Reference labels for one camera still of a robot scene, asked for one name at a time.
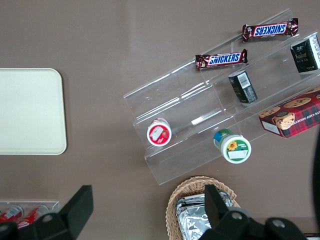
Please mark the light wicker basket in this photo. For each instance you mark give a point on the light wicker basket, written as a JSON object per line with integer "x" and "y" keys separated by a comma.
{"x": 175, "y": 200}

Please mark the red strawberry yogurt cup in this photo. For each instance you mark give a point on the red strawberry yogurt cup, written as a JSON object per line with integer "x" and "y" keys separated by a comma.
{"x": 159, "y": 133}

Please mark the red cola bottle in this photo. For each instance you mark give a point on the red cola bottle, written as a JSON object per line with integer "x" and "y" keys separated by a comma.
{"x": 10, "y": 213}
{"x": 33, "y": 215}

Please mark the clear acrylic bottle rack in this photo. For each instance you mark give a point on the clear acrylic bottle rack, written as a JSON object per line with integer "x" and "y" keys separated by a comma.
{"x": 53, "y": 203}

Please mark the red tartan cookie box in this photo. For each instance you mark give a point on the red tartan cookie box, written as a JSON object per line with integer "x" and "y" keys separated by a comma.
{"x": 292, "y": 117}

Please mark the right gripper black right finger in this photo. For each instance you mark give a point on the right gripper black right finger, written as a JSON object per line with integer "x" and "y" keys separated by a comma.
{"x": 220, "y": 220}

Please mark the green sunflower lid cup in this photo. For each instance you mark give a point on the green sunflower lid cup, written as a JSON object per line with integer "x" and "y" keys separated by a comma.
{"x": 235, "y": 148}

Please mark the clear acrylic stepped shelf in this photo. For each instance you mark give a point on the clear acrylic stepped shelf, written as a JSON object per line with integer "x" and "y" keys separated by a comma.
{"x": 190, "y": 105}

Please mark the beige plastic tray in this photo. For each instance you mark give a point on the beige plastic tray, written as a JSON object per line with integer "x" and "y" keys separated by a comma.
{"x": 30, "y": 110}

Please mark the brown Snickers bar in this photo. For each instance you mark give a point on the brown Snickers bar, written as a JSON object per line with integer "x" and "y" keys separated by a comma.
{"x": 222, "y": 59}
{"x": 270, "y": 30}

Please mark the small black carton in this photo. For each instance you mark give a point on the small black carton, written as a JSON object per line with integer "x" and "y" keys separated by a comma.
{"x": 243, "y": 87}
{"x": 306, "y": 56}

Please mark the foil wrapped sandwich pack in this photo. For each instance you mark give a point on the foil wrapped sandwich pack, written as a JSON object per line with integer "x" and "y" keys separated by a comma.
{"x": 191, "y": 220}

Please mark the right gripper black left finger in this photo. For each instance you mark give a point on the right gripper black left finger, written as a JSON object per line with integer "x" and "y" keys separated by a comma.
{"x": 75, "y": 212}

